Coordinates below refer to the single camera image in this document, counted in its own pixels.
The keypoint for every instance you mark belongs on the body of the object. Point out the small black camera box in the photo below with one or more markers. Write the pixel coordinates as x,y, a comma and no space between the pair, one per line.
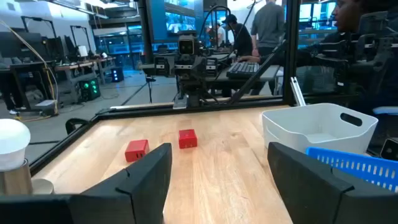
390,149

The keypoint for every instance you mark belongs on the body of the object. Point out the black monitor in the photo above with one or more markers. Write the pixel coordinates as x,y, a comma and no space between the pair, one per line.
18,46

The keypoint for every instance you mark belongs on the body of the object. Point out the black computer keyboard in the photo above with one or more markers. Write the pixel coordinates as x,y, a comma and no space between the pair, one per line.
242,70

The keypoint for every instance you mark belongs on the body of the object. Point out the white plastic bin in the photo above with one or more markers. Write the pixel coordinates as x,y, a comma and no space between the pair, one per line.
311,124

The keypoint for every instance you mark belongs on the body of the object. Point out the wooden workbench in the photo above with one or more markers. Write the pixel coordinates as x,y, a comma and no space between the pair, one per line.
74,66

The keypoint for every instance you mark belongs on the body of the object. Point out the white flat box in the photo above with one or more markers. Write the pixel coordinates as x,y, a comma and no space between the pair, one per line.
46,105

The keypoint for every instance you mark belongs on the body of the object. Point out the pale blue chair seat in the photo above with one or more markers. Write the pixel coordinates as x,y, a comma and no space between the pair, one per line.
387,110

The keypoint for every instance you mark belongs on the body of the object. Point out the blue slotted plastic basket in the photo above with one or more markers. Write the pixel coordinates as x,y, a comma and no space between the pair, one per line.
342,157

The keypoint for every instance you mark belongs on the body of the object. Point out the silver aluminium bar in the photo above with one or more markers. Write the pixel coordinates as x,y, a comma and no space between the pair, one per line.
298,91

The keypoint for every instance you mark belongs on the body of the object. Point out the person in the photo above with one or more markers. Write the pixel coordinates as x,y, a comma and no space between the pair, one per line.
242,40
267,25
9,90
220,34
345,18

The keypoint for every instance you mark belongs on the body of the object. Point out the black workbench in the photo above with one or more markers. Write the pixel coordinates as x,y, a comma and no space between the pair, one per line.
31,65

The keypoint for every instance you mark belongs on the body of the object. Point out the black tripod stand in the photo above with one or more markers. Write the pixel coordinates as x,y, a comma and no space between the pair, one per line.
150,90

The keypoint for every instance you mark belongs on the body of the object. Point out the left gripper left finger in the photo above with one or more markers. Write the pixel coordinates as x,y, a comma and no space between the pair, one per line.
146,186

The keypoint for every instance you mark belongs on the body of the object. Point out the red USB charger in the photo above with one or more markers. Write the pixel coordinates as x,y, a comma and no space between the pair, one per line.
136,151
187,139

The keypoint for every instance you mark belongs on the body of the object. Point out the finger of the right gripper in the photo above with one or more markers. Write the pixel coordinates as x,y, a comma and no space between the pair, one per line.
161,66
211,67

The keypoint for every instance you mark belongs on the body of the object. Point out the computer tower blue lights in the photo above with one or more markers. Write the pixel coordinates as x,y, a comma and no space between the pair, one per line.
117,74

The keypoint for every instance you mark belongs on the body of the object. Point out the computer tower green lights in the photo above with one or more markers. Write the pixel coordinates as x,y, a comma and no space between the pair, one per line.
90,88

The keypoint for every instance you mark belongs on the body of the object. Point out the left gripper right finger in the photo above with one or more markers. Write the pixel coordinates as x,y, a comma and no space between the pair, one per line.
304,186

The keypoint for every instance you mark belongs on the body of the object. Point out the white bulb brass lamp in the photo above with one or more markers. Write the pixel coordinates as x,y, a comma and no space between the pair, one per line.
12,137

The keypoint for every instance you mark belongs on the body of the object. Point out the black aluminium table frame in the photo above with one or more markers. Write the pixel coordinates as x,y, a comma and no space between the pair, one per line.
292,62

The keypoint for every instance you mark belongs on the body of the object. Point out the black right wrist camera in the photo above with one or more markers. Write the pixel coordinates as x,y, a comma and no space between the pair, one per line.
186,46

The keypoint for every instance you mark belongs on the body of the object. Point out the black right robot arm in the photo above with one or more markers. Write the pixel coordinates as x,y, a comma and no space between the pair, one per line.
192,97

